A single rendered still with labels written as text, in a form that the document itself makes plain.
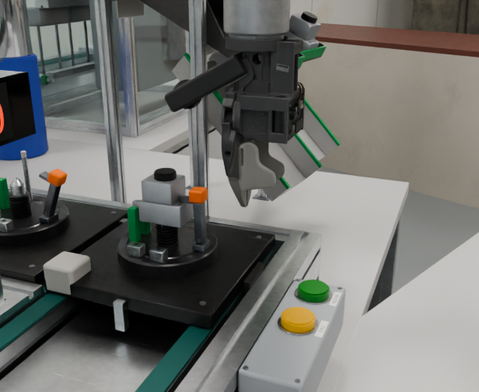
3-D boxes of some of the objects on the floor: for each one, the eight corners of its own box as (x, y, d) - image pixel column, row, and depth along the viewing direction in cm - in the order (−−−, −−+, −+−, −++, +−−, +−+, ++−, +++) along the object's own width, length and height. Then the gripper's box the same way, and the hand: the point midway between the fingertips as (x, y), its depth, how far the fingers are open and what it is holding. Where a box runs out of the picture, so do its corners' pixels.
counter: (295, 121, 550) (298, 21, 517) (619, 192, 376) (655, 47, 343) (228, 141, 490) (227, 28, 457) (576, 235, 316) (616, 64, 283)
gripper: (287, 42, 61) (281, 226, 69) (309, 34, 69) (302, 200, 77) (211, 39, 64) (215, 216, 72) (242, 31, 72) (241, 191, 80)
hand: (239, 196), depth 75 cm, fingers closed
